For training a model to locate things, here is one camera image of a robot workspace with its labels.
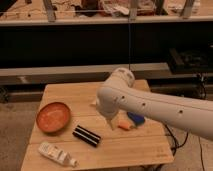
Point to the white plastic bottle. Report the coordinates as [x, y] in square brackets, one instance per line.
[56, 154]

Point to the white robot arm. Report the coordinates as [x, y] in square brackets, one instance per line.
[189, 114]

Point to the orange ceramic bowl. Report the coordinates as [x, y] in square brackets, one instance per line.
[53, 117]

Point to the orange carrot toy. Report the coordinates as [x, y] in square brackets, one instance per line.
[124, 125]

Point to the blue sponge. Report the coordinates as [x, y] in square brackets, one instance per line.
[137, 119]

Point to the black striped box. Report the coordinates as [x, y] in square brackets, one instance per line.
[87, 136]

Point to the wooden table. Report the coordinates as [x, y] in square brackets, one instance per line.
[146, 145]

